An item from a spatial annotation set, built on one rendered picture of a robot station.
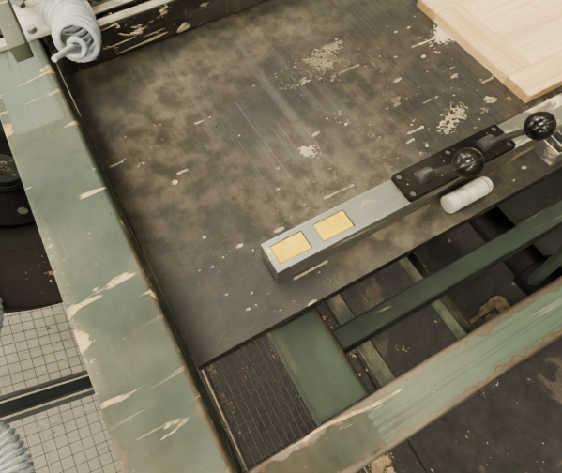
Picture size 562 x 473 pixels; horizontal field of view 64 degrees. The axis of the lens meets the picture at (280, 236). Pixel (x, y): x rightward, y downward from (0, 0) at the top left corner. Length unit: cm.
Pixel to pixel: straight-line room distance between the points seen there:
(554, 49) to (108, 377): 92
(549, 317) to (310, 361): 31
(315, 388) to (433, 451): 223
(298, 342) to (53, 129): 47
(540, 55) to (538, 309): 52
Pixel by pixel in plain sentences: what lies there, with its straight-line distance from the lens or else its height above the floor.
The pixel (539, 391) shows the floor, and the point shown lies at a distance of 241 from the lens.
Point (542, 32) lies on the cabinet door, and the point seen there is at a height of 111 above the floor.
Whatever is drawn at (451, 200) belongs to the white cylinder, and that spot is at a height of 146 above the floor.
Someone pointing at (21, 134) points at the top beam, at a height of 193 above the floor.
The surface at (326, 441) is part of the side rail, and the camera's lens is 55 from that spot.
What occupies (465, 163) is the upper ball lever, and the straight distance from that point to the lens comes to 59.
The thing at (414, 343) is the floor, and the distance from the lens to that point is 263.
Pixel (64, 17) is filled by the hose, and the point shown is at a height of 188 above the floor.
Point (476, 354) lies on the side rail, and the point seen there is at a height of 158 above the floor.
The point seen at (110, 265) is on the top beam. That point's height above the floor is 189.
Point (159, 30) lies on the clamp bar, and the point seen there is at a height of 165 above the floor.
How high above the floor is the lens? 209
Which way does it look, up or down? 41 degrees down
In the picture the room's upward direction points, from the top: 99 degrees counter-clockwise
